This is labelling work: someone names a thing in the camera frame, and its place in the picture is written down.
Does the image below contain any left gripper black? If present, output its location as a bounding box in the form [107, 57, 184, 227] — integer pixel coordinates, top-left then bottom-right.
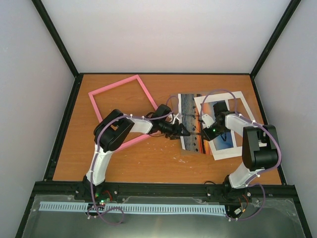
[158, 119, 187, 139]

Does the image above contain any sunset lake photo print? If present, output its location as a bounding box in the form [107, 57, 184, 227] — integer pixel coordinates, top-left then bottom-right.
[177, 94, 240, 160]

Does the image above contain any white mat board passepartout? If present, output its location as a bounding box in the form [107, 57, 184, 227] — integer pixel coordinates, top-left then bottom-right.
[200, 91, 255, 159]

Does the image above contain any pink wooden picture frame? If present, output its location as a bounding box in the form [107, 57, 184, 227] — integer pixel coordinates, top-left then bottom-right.
[88, 74, 159, 152]

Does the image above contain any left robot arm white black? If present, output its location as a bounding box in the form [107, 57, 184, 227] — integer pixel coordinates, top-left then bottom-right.
[83, 104, 191, 200]

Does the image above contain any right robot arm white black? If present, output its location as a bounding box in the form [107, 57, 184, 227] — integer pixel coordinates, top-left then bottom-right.
[201, 103, 281, 199]

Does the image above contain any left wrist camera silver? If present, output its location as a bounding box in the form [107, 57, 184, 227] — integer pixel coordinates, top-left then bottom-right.
[172, 113, 183, 121]

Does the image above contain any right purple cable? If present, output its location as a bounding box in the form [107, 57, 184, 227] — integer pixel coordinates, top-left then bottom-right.
[200, 89, 282, 221]

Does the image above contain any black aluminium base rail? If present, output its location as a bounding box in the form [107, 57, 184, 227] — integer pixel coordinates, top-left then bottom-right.
[31, 181, 299, 203]

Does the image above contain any right black corner post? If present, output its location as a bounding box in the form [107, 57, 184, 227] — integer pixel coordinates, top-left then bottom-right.
[249, 0, 302, 76]

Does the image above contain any black corner post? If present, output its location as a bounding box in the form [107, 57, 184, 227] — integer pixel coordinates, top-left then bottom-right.
[249, 0, 302, 76]
[31, 0, 80, 75]

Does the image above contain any light blue slotted cable duct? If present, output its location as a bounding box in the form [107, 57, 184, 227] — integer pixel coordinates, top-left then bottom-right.
[38, 201, 226, 216]

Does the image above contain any left black corner post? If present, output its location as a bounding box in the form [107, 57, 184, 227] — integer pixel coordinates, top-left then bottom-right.
[31, 0, 80, 75]

